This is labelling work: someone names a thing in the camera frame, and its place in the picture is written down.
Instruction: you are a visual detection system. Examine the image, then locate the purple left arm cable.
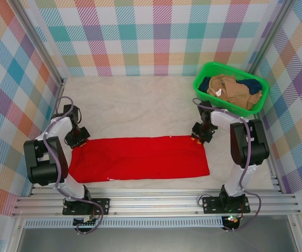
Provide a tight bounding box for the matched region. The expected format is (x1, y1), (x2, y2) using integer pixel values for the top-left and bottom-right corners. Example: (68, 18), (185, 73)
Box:
(43, 96), (105, 235)

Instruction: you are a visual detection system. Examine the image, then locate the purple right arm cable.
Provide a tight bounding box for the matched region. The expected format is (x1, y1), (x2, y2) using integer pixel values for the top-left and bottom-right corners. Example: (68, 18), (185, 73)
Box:
(192, 97), (262, 233)

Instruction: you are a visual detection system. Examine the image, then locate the small circuit board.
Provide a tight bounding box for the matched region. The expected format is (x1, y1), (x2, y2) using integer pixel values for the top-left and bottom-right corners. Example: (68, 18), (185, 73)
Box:
(72, 215), (100, 228)
(223, 215), (242, 227)

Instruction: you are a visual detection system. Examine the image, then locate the perforated white cable tray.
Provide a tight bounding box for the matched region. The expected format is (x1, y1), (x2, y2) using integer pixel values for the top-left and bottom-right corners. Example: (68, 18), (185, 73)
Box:
(24, 219), (224, 228)

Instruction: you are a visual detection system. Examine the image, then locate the navy t-shirt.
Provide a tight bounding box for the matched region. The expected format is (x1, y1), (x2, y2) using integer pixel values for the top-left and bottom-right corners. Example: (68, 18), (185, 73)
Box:
(198, 76), (262, 95)

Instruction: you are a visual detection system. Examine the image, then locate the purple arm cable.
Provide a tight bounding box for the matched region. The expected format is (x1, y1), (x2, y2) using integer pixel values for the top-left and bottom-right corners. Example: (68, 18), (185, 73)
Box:
(192, 97), (262, 233)
(43, 96), (105, 235)

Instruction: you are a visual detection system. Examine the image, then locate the grey metal shelf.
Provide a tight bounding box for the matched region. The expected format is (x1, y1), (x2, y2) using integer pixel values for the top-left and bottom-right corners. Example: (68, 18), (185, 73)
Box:
(16, 226), (298, 252)

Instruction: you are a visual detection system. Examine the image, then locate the red t-shirt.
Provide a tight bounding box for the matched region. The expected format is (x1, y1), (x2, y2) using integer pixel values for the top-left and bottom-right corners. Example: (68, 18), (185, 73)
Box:
(68, 135), (211, 184)

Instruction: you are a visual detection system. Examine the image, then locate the tan t-shirt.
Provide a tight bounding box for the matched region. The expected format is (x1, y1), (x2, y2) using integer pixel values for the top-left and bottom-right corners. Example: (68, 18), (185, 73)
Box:
(207, 75), (263, 111)

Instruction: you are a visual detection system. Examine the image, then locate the green plastic basket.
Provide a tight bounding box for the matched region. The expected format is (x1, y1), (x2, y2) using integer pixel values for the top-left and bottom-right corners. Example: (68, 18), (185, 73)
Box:
(192, 61), (269, 116)

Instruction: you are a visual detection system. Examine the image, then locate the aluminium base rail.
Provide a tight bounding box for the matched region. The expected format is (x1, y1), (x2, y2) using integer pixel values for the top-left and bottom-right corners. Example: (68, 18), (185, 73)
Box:
(11, 186), (302, 218)

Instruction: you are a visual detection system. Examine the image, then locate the aluminium frame post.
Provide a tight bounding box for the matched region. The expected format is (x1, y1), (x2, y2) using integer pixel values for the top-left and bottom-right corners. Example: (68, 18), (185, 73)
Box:
(247, 0), (295, 77)
(14, 0), (67, 87)

